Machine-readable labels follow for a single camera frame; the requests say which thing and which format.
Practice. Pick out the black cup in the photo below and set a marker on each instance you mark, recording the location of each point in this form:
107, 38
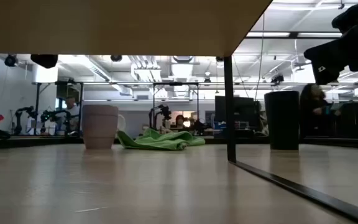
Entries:
281, 121

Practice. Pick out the pale pink mug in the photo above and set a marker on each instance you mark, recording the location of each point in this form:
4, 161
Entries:
99, 127

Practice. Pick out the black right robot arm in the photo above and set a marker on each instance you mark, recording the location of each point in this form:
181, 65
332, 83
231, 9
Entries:
357, 15

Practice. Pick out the wooden shelf with black legs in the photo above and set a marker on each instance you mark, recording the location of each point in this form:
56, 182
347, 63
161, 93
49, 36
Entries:
104, 25

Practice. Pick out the black round ceiling fixture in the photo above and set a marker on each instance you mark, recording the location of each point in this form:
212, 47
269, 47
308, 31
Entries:
116, 58
219, 58
10, 60

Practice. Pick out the person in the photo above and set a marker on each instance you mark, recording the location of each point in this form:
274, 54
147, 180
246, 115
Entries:
73, 113
179, 121
314, 107

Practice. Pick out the black partition panels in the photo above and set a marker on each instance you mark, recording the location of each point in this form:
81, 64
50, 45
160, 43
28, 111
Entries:
357, 118

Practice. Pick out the ceiling light strip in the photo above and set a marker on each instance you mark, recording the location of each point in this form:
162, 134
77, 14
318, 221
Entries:
269, 34

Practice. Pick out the black monitor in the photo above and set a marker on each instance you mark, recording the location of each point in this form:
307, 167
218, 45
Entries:
244, 109

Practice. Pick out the blue box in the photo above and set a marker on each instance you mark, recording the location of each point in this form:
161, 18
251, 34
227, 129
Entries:
219, 125

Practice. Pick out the green cloth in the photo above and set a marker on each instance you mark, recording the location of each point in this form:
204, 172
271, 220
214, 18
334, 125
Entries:
160, 141

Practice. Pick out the black metal rig frame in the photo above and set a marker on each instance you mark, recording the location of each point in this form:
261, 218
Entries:
176, 83
37, 109

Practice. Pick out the black hanging camera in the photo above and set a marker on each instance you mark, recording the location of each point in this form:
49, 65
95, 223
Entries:
277, 78

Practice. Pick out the black table frame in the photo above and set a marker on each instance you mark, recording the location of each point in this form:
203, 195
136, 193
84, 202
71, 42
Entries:
26, 142

